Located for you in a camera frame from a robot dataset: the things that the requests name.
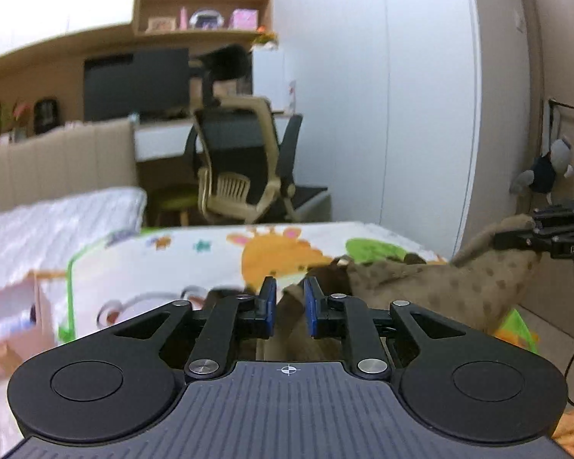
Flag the beige upholstered headboard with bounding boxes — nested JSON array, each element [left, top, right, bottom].
[[0, 119, 137, 212]]

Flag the beige mesh office chair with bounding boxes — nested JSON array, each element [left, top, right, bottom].
[[188, 45, 328, 224]]

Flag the pink cardboard box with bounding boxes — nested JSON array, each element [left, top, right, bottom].
[[0, 275, 55, 380]]

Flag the brown polka dot dress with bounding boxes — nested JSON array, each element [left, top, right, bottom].
[[226, 215, 540, 361]]

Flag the colourful cartoon play mat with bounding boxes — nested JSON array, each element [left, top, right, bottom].
[[69, 223, 536, 351]]

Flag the black round appliance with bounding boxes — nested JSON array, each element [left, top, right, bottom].
[[33, 98, 61, 136]]

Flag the grey hanging plush toy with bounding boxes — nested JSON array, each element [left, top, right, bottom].
[[509, 137, 574, 204]]

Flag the black computer monitor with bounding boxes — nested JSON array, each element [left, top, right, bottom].
[[83, 48, 191, 121]]

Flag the white quilted bedsheet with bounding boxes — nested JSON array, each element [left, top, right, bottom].
[[0, 187, 147, 450]]

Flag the potted plant red leaves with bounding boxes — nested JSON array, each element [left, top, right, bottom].
[[0, 101, 33, 146]]

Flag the wooden wall shelf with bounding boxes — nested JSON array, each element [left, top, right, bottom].
[[132, 0, 272, 42]]

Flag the green round stool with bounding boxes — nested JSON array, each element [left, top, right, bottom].
[[148, 189, 198, 227]]

